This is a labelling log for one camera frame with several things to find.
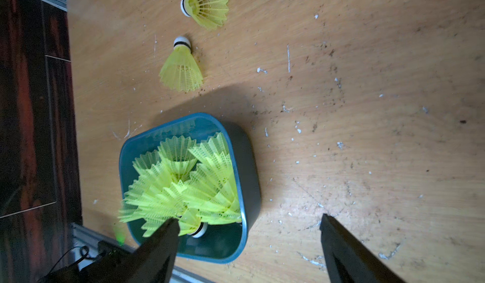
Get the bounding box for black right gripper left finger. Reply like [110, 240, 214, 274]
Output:
[81, 219, 179, 282]

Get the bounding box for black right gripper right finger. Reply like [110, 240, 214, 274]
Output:
[320, 214, 404, 283]

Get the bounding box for yellow shuttlecock eight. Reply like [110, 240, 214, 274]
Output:
[118, 162, 200, 238]

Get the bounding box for yellow shuttlecock nine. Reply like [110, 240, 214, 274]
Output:
[184, 154, 242, 237]

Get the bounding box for yellow shuttlecock twelve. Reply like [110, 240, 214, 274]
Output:
[159, 36, 203, 92]

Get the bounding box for yellow shuttlecock ten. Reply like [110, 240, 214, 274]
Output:
[181, 0, 229, 30]

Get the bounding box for yellow shuttlecock four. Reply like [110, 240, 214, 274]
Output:
[133, 150, 161, 175]

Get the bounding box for yellow shuttlecock two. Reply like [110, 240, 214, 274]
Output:
[157, 136, 198, 181]

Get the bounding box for yellow shuttlecock three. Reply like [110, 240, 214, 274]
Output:
[188, 132, 229, 165]

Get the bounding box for teal plastic storage tray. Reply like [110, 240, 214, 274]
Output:
[119, 113, 261, 264]

